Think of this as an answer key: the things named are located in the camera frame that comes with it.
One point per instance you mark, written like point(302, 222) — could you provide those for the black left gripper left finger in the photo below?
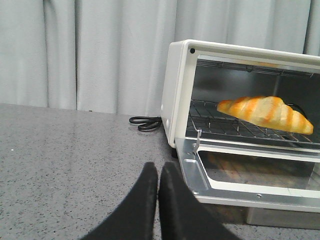
point(133, 219)

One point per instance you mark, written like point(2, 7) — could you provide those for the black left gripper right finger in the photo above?
point(182, 217)

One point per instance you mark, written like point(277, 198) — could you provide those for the glass oven door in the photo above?
point(247, 176)

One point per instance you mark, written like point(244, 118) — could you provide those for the golden croissant bread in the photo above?
point(267, 112)

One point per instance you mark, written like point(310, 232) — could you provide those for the white Toshiba toaster oven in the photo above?
point(213, 72)

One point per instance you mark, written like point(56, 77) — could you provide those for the grey curtain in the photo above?
point(110, 55)

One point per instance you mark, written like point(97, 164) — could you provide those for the metal wire oven rack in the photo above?
point(214, 125)

